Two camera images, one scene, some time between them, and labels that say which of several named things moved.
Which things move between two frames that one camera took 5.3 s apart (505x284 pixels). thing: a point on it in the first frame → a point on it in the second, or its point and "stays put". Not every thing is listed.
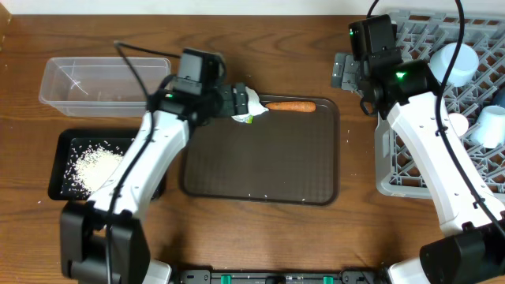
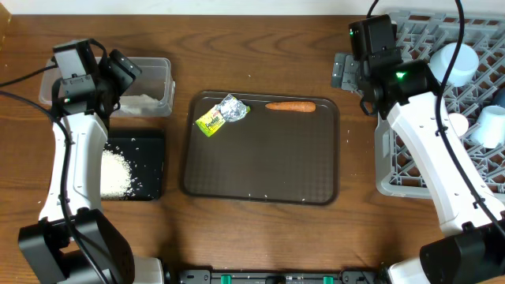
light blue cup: x=490 y=130 stays put
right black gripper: x=345 y=73 stays put
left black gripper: x=231 y=106 → x=112 y=68
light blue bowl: x=464 y=67 stays put
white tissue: x=254 y=106 → x=138 y=104
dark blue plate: x=499 y=99 stays put
